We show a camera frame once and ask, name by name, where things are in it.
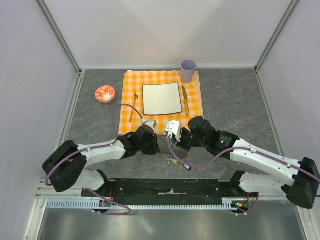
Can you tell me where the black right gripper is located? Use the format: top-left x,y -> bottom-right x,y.
171,127 -> 208,152

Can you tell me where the keyring chain with keys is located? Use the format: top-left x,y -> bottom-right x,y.
156,134 -> 193,166

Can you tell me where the black key tag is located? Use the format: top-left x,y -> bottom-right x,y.
182,164 -> 192,171

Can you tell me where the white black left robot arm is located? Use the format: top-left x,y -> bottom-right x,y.
42,120 -> 160,197

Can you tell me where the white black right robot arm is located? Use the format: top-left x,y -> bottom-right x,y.
168,116 -> 320,209

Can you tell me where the gold knife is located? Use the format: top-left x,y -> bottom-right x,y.
182,86 -> 190,116

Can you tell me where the orange white checkered cloth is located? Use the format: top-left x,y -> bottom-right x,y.
121,70 -> 204,135

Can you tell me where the gold fork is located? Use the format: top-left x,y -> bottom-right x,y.
129,89 -> 139,123

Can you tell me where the white square plate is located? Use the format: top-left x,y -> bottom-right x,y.
142,82 -> 183,116

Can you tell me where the red white patterned bowl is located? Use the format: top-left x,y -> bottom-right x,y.
95,85 -> 116,104

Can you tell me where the lilac plastic cup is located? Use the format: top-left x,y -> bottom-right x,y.
181,59 -> 197,84

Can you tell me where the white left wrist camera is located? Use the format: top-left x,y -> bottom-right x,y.
141,118 -> 157,132

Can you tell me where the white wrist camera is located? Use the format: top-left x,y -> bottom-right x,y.
164,120 -> 183,142
141,118 -> 157,132

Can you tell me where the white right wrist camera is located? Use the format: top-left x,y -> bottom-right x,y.
164,120 -> 183,142

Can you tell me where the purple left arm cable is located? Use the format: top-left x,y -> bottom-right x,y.
44,103 -> 148,186

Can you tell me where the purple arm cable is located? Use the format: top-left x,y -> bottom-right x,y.
44,103 -> 148,186
166,134 -> 320,183

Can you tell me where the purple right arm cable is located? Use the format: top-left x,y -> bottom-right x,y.
166,134 -> 320,183

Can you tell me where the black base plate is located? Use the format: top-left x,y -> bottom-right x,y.
81,178 -> 261,207

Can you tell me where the grey slotted cable duct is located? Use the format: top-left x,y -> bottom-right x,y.
46,199 -> 238,211

